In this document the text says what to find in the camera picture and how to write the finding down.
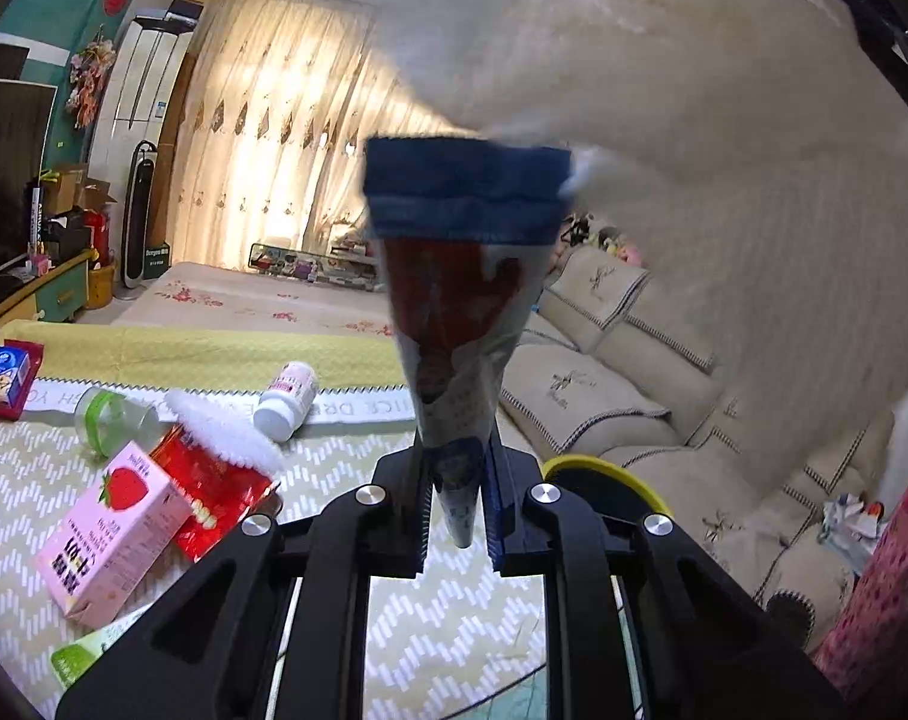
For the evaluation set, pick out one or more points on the pile of toys by curtain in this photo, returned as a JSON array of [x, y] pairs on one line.
[[311, 262]]

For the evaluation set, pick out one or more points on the crumpled white cloth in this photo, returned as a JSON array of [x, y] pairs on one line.
[[851, 517]]

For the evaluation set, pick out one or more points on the red flat box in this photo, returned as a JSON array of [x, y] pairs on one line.
[[33, 364]]

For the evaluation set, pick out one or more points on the black television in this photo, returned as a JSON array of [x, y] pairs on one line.
[[4, 165]]

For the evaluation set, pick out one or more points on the beige sofa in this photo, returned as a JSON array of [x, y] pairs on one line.
[[596, 390]]

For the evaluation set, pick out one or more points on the small blue carton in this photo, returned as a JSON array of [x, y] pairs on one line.
[[4, 375]]

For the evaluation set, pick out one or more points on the pink patterned clothing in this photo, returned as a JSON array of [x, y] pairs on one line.
[[889, 600]]

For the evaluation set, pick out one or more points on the cream embroidered curtain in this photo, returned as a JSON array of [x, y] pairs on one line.
[[274, 127]]

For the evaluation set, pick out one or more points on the white standing air conditioner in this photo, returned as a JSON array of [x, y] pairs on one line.
[[139, 90]]

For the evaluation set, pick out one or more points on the green yellow television cabinet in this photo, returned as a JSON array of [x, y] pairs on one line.
[[57, 292]]

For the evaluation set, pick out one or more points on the floral floor mat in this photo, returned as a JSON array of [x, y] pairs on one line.
[[236, 292]]

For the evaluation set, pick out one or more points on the open cardboard box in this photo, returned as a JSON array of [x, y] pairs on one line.
[[75, 184]]

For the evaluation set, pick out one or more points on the pink strawberry milk carton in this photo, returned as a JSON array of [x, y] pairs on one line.
[[102, 540]]

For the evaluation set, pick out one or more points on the row of plush toys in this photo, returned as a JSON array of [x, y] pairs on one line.
[[604, 240]]

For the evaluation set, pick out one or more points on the white pill bottle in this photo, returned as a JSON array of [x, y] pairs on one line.
[[285, 401]]

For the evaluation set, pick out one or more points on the blue red cone wrapper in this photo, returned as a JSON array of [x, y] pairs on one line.
[[454, 300]]

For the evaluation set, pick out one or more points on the clear plastic bottle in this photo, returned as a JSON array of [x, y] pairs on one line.
[[117, 424]]

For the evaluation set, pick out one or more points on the floral wall decoration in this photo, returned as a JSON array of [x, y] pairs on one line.
[[90, 82]]

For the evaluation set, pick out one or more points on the black tower fan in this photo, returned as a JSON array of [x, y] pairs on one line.
[[143, 225]]

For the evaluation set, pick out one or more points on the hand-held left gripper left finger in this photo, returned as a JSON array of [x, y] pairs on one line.
[[405, 510]]

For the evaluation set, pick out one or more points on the white foam fruit net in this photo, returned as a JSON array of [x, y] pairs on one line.
[[221, 427]]

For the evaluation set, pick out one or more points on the red snack packet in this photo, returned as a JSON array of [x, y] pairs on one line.
[[214, 491]]

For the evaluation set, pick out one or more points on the yellow bucket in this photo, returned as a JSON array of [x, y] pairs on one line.
[[102, 285]]

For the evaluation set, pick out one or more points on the yellow trash bin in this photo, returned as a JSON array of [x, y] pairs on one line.
[[611, 474]]

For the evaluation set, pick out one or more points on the red fire extinguisher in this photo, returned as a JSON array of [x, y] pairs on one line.
[[98, 236]]

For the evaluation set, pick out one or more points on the green packet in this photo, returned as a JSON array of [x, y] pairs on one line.
[[79, 660]]

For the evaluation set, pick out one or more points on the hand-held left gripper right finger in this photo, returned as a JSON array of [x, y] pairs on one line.
[[510, 517]]

